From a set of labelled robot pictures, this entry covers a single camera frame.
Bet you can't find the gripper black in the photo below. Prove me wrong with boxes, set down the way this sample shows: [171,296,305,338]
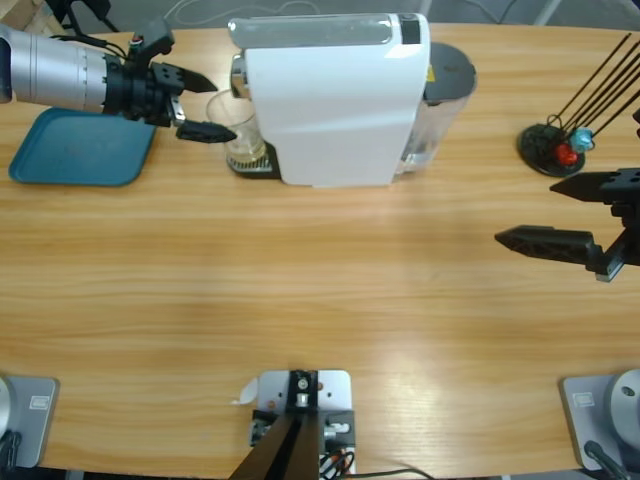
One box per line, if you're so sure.
[102,53,238,145]
[494,167,640,284]

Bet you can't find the clear drinking glass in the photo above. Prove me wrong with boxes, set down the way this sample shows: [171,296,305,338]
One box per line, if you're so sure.
[206,88,268,164]

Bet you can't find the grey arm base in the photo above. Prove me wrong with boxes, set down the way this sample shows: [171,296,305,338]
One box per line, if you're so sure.
[558,368,640,472]
[0,374,60,470]

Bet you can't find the red coffee capsule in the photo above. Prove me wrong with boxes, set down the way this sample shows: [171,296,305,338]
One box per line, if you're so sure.
[554,142,581,165]

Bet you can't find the blue coffee capsule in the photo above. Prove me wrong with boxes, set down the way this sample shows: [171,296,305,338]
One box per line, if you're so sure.
[571,128,596,153]

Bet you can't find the white capsule coffee machine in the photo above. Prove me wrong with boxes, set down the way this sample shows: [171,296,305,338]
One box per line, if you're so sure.
[227,12,478,191]

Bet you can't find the black capsule stand with rods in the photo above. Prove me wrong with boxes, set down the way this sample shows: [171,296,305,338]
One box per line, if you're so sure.
[517,32,640,179]

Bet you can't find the teal plastic tray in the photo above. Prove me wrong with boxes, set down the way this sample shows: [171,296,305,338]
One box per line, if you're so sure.
[8,107,158,189]

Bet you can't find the black stand legs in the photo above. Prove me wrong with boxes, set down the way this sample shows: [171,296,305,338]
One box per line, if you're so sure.
[47,0,121,35]

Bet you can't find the wooden crate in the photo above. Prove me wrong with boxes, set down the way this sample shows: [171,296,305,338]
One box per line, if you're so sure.
[0,0,66,41]

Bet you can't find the white paper tag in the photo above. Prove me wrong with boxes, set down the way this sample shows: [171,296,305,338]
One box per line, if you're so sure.
[229,377,260,406]

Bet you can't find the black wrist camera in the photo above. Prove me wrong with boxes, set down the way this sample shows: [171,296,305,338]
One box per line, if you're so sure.
[130,18,176,64]

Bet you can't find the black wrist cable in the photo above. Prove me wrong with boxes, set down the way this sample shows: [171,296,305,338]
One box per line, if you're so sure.
[49,32,132,64]

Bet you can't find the black base cable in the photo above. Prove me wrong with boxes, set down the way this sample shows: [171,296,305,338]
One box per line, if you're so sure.
[583,439,634,480]
[0,430,24,471]

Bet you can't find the white mount block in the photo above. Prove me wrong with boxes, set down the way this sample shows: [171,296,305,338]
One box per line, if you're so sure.
[257,369,357,476]

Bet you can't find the black clamp bracket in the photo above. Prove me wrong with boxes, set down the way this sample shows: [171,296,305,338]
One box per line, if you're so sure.
[249,408,357,449]

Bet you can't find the black cable under mount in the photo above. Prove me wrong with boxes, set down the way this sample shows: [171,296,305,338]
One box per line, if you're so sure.
[355,466,437,480]

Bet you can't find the orange wires at mount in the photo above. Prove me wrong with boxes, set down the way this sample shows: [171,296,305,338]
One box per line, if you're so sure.
[319,446,357,476]

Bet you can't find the black camera post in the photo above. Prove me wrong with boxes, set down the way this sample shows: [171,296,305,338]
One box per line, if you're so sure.
[229,369,321,480]

